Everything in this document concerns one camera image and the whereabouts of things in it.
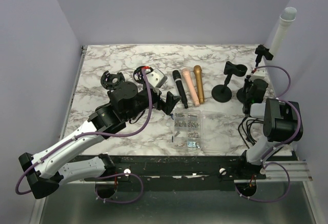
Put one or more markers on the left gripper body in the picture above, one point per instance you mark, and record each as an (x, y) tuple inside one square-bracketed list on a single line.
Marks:
[(158, 102)]

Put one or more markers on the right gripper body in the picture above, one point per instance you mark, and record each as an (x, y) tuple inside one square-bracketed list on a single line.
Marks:
[(247, 84)]

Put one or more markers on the round base mic stand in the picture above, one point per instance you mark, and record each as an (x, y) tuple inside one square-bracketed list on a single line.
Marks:
[(261, 51), (222, 93)]

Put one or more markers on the black microphone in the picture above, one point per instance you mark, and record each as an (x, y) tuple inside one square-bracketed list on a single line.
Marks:
[(177, 79)]

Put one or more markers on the pink microphone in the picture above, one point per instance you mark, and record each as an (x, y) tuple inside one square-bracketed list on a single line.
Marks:
[(187, 76)]

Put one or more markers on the gold microphone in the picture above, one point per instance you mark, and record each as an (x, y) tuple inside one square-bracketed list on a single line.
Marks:
[(198, 75)]

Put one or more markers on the white microphone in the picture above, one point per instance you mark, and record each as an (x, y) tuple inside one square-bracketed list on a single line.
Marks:
[(286, 18)]

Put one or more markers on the black tripod mic stand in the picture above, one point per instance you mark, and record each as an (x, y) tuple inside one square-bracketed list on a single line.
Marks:
[(138, 76)]

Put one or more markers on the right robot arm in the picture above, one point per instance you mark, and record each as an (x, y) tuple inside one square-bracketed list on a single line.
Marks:
[(282, 122)]

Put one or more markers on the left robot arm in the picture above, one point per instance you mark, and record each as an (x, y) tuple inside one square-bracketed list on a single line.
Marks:
[(127, 114)]

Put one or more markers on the clear plastic screw box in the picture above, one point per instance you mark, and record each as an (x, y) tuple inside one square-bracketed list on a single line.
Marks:
[(204, 131)]

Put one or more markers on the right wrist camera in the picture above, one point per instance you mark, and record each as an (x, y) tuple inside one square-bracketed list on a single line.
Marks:
[(258, 74)]

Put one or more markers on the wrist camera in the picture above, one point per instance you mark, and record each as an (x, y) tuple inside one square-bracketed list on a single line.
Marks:
[(258, 74), (156, 78)]

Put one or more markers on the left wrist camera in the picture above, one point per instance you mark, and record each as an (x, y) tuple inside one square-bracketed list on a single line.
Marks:
[(156, 78)]

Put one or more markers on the aluminium mounting rail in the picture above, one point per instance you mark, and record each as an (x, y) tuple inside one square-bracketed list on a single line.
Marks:
[(275, 171)]

